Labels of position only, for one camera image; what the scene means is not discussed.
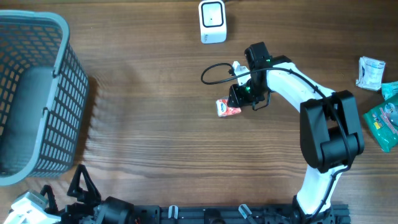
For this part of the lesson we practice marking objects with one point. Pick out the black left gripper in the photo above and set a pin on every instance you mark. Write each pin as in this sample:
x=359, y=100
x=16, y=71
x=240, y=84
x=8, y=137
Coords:
x=86, y=210

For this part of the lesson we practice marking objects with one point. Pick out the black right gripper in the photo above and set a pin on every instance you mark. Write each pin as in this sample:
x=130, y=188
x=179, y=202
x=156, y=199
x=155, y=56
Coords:
x=238, y=98

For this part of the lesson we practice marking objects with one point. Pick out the red white small packet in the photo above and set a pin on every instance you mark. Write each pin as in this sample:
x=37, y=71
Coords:
x=224, y=110

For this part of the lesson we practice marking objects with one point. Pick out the white blue small box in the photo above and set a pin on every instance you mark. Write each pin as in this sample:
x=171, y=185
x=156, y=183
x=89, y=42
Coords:
x=370, y=73

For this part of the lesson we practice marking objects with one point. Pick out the green 3M gloves package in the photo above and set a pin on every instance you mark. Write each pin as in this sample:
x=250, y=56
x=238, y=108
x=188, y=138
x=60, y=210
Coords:
x=382, y=122

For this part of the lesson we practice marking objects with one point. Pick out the light blue wipes packet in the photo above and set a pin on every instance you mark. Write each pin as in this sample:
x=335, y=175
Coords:
x=388, y=90

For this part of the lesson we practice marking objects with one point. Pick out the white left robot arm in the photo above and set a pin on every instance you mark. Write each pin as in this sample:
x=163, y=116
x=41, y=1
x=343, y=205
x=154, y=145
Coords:
x=112, y=210

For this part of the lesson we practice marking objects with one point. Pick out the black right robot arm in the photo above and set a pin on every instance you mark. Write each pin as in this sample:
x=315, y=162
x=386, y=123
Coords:
x=330, y=129

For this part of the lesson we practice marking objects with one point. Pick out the white barcode scanner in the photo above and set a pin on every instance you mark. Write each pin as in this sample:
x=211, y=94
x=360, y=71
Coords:
x=212, y=16

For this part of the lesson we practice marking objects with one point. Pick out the grey plastic shopping basket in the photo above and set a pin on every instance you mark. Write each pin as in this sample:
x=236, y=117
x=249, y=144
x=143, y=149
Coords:
x=44, y=90

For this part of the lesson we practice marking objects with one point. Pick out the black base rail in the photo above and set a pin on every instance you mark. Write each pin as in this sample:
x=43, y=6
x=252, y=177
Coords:
x=268, y=214

